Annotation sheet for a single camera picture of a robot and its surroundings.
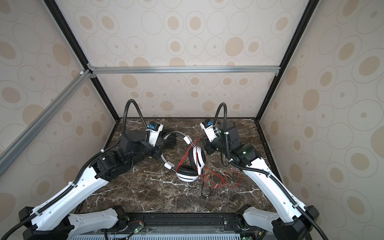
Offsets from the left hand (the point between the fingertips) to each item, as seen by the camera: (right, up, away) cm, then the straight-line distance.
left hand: (169, 140), depth 64 cm
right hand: (+15, +1, +7) cm, 17 cm away
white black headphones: (+6, -13, -5) cm, 15 cm away
